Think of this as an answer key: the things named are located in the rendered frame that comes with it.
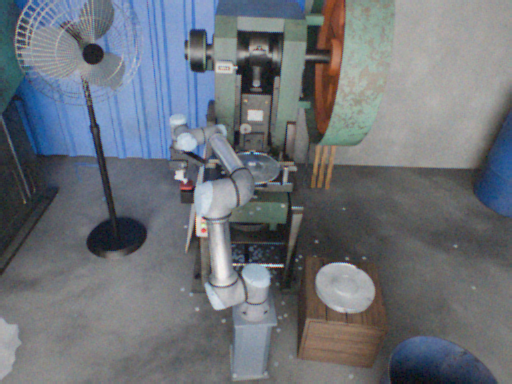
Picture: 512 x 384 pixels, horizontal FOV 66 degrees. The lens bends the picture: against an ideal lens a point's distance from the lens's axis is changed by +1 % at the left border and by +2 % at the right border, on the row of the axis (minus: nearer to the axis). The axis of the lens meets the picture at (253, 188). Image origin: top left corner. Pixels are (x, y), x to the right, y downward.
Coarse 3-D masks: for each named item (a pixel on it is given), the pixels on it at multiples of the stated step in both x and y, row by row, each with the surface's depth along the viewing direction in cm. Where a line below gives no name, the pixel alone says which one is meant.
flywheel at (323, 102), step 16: (336, 0) 188; (336, 16) 187; (320, 32) 206; (336, 32) 186; (320, 48) 210; (336, 48) 177; (320, 64) 213; (336, 64) 178; (320, 80) 213; (336, 80) 182; (320, 96) 211; (320, 112) 204; (320, 128) 197
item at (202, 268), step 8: (208, 104) 236; (208, 112) 234; (208, 120) 232; (216, 120) 250; (208, 144) 236; (208, 152) 238; (208, 168) 231; (208, 176) 224; (200, 240) 212; (208, 248) 215; (200, 256) 254; (208, 256) 219; (200, 264) 249; (208, 264) 223; (200, 272) 244; (208, 272) 227; (200, 280) 239; (208, 280) 231; (192, 288) 234; (200, 288) 234
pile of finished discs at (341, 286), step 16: (320, 272) 204; (336, 272) 204; (352, 272) 204; (320, 288) 195; (336, 288) 195; (352, 288) 195; (368, 288) 197; (336, 304) 188; (352, 304) 188; (368, 304) 188
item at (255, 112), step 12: (264, 84) 192; (252, 96) 186; (264, 96) 186; (240, 108) 190; (252, 108) 190; (264, 108) 190; (240, 120) 193; (252, 120) 193; (264, 120) 194; (240, 132) 197; (252, 132) 197; (264, 132) 197; (240, 144) 201; (252, 144) 198; (264, 144) 202
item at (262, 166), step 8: (240, 160) 210; (248, 160) 210; (256, 160) 211; (264, 160) 211; (272, 160) 212; (248, 168) 203; (256, 168) 204; (264, 168) 205; (272, 168) 205; (256, 176) 199; (264, 176) 199; (272, 176) 200
